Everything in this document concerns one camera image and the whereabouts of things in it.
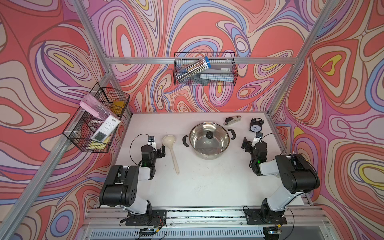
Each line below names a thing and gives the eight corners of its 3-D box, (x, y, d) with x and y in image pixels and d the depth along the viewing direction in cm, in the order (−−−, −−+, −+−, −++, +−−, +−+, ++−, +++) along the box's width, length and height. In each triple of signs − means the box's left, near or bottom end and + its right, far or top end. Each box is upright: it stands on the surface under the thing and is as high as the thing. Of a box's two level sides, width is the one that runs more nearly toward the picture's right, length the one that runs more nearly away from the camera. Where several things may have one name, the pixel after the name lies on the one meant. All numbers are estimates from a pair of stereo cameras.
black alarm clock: (250, 133, 109) (254, 124, 102) (247, 126, 114) (251, 117, 106) (260, 133, 109) (265, 124, 102) (257, 126, 114) (262, 117, 106)
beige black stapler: (225, 126, 114) (226, 122, 111) (222, 122, 116) (223, 118, 113) (241, 121, 118) (242, 117, 114) (238, 117, 120) (239, 113, 117)
